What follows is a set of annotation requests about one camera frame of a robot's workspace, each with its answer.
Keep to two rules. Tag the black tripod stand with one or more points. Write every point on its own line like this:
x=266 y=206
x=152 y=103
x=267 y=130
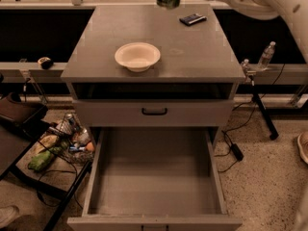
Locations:
x=250 y=74

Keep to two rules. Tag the wire basket of items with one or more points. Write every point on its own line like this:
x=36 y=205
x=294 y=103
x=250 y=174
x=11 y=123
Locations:
x=74 y=138

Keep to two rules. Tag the clear plastic water bottle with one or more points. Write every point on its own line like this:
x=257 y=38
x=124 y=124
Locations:
x=266 y=56

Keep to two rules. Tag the black drawer handle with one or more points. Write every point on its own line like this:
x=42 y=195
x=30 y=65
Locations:
x=154 y=112

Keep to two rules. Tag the white paper bowl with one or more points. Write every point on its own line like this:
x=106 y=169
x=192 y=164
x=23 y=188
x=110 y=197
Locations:
x=137 y=56

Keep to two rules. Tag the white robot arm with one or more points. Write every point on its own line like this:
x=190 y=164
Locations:
x=293 y=12

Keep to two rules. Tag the black power adapter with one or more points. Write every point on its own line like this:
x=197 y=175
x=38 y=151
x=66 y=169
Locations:
x=237 y=152

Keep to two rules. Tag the green chip bag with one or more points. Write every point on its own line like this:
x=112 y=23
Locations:
x=41 y=161

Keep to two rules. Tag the grey drawer cabinet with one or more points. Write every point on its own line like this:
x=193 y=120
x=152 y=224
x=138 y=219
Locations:
x=197 y=62

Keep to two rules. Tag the dark blue snack packet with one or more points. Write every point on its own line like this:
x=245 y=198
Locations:
x=192 y=19

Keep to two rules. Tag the black and yellow tape measure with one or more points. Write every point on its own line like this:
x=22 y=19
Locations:
x=45 y=63

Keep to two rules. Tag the white shoe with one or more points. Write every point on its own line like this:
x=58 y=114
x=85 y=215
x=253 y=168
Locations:
x=8 y=215

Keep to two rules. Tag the dark side table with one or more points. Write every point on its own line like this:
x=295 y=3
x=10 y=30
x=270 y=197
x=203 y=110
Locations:
x=20 y=122

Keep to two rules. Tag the open grey middle drawer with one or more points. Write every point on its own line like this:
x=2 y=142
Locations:
x=154 y=179

